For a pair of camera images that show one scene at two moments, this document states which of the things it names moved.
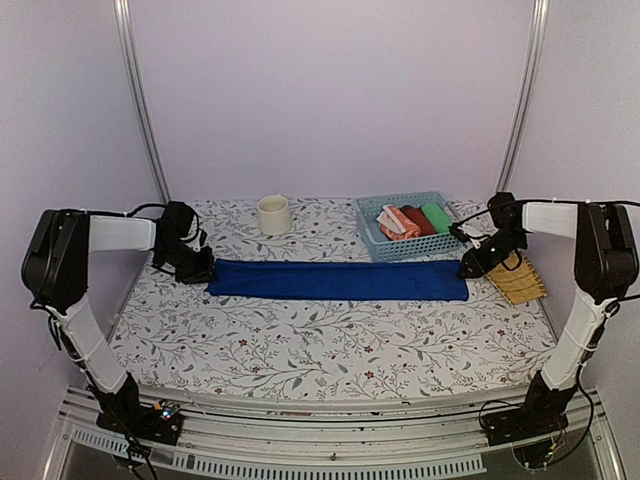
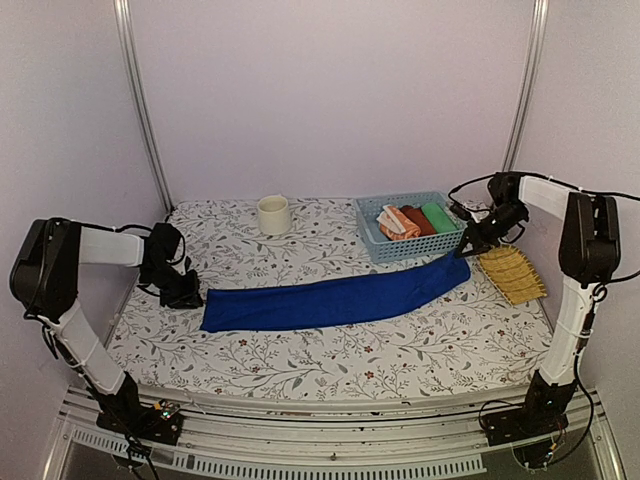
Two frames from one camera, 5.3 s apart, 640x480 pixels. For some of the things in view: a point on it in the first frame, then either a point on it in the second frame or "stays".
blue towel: x=327 y=280 to x=222 y=316
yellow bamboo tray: x=517 y=279 stays
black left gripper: x=203 y=275 to x=190 y=296
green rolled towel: x=440 y=221 stays
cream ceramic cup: x=273 y=214 stays
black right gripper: x=479 y=264 to x=481 y=241
